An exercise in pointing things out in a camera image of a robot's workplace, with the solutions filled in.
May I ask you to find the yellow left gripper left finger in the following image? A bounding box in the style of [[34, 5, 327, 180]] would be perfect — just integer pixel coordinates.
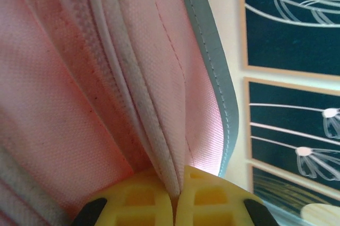
[[74, 169, 175, 226]]

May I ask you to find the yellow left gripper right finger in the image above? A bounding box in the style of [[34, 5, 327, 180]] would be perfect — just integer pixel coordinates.
[[175, 166, 278, 226]]

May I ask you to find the pink backpack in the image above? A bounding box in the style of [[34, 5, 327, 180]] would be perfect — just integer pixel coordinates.
[[0, 0, 239, 226]]

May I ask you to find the beige circle gold lines panel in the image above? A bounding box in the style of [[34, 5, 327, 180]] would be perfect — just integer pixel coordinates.
[[249, 163, 340, 226]]

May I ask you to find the pink flowers wall panel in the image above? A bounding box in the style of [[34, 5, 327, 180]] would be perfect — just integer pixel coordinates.
[[246, 77, 340, 164]]

